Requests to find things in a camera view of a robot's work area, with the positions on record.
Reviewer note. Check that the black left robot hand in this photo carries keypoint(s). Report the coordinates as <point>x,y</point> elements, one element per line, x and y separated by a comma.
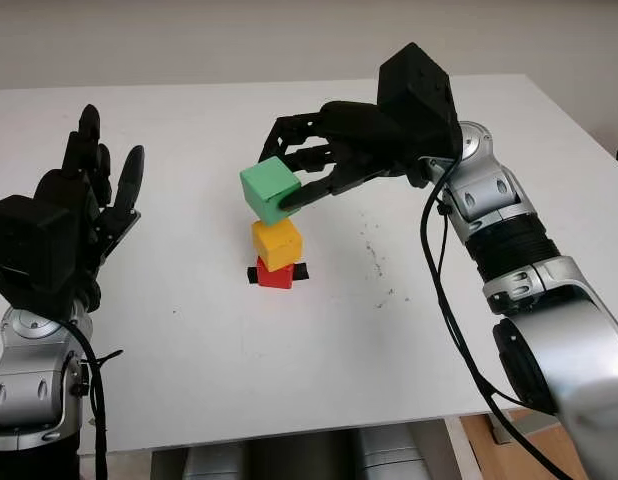
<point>86,200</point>

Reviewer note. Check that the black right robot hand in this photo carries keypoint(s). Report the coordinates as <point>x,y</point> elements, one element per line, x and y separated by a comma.
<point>359,140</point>

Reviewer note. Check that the green cube block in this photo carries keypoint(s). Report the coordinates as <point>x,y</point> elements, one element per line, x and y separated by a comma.
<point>266,187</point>

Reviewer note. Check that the yellow cube block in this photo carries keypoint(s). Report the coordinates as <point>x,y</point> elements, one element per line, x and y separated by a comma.
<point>276,245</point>

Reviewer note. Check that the red cube block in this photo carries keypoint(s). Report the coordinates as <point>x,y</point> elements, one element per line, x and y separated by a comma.
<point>274,280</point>

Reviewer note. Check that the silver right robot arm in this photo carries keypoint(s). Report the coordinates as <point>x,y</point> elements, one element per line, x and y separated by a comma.
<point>579,340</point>

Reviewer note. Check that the black tape strip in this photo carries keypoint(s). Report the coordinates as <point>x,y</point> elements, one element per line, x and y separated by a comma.
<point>301,271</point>

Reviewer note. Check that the grey robot thigh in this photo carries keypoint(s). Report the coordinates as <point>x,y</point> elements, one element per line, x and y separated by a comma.
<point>211,462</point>
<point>389,455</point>

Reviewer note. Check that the dark grey robot waist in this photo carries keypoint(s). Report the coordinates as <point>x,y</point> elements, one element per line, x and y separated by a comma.
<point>301,457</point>

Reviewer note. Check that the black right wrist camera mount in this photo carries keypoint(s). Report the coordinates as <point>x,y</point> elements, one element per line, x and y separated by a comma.
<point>419,100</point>

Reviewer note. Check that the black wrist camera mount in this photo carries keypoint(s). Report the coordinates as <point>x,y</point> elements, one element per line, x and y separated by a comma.
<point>419,100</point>
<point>29,250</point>

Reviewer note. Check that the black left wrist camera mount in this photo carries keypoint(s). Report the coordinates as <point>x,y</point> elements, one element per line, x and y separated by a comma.
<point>29,250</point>

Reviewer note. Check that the grey metal table bracket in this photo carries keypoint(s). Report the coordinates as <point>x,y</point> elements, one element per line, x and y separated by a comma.
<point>539,425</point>

